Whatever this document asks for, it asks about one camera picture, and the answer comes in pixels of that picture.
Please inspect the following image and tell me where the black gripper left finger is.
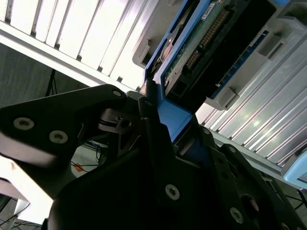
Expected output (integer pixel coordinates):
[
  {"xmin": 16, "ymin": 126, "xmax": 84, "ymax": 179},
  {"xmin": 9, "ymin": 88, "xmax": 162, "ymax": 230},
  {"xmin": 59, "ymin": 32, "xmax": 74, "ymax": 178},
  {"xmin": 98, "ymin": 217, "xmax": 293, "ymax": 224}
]
[{"xmin": 0, "ymin": 84, "xmax": 177, "ymax": 168}]

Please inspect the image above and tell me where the hard disk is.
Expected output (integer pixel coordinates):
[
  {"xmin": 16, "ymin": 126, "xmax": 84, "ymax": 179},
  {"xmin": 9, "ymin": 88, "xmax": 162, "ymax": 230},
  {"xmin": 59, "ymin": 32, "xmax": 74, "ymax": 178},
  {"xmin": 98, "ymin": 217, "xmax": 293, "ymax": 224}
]
[{"xmin": 143, "ymin": 0, "xmax": 285, "ymax": 163}]

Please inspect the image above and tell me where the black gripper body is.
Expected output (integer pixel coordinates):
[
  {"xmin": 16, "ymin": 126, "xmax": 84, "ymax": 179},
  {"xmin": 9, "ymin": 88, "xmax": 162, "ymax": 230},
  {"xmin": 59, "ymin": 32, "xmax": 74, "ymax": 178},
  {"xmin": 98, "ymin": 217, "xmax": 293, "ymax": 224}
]
[{"xmin": 43, "ymin": 148, "xmax": 240, "ymax": 230}]

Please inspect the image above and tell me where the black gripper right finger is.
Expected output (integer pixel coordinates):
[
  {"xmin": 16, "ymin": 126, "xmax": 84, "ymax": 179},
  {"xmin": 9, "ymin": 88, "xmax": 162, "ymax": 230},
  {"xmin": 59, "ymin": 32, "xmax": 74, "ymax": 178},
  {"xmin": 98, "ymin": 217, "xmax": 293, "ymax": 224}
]
[{"xmin": 195, "ymin": 119, "xmax": 307, "ymax": 230}]

